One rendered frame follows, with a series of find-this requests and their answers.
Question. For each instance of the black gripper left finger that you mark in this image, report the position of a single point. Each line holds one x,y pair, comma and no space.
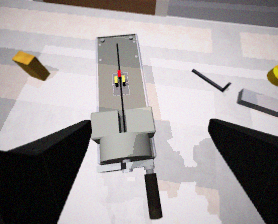
36,178

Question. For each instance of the yellow round disc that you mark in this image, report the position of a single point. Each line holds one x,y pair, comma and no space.
273,76

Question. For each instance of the small brass block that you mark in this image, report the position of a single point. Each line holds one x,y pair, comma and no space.
31,65

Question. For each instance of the black l-shaped bar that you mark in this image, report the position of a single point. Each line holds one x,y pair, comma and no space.
211,82

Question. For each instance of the grey rectangular block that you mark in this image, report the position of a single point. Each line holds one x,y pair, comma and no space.
257,101

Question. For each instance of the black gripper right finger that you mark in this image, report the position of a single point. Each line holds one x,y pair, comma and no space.
252,156

